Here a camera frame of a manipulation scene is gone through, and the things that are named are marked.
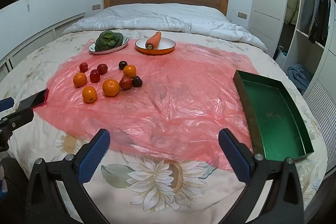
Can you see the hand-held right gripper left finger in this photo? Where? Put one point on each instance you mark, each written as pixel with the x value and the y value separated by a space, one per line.
pixel 94 153

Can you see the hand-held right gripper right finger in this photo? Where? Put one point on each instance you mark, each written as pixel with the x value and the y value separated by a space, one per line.
pixel 233 153

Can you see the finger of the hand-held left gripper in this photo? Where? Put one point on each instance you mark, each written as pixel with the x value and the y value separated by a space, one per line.
pixel 31 100
pixel 5 103

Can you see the orange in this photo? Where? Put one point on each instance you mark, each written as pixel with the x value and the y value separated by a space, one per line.
pixel 89 94
pixel 129 70
pixel 111 87
pixel 80 79

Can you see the green tray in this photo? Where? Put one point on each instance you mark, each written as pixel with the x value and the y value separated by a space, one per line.
pixel 278 119

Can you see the small red apple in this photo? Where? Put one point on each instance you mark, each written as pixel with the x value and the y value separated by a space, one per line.
pixel 94 75
pixel 83 67
pixel 125 82
pixel 102 69

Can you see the dark purple plum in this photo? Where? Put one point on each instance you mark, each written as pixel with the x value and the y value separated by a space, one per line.
pixel 137 81
pixel 122 64

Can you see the dark textured cloth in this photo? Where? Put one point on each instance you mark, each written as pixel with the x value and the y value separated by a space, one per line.
pixel 14 176

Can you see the white low cabinet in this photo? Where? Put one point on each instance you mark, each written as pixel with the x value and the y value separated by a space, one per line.
pixel 26 40

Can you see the pink plastic sheet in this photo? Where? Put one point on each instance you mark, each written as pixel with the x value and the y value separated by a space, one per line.
pixel 183 98

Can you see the white slatted panel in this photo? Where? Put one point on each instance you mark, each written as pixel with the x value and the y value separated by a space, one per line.
pixel 320 113

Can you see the green leafy vegetable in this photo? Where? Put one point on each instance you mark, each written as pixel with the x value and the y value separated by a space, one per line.
pixel 107 40

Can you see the blue towel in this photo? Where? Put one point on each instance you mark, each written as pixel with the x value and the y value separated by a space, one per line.
pixel 299 77

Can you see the white plastic bag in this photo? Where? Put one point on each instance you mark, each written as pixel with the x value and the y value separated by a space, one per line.
pixel 280 57

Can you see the white oval plate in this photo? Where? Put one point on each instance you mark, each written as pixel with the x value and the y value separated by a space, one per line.
pixel 126 41

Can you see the carrot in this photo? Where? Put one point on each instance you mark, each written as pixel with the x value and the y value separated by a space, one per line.
pixel 153 40

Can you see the orange bowl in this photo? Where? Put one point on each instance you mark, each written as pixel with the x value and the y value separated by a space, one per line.
pixel 165 44

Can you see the white duvet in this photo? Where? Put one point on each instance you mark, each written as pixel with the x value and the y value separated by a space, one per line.
pixel 157 16

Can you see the white wardrobe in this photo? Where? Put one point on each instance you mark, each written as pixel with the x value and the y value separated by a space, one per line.
pixel 270 3

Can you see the hanging dark garment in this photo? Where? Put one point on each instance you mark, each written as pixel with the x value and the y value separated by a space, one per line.
pixel 320 14

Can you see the hanging grey garment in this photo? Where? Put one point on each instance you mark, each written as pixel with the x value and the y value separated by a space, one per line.
pixel 307 6

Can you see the wall socket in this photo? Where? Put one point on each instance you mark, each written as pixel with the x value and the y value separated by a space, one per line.
pixel 96 6
pixel 242 15

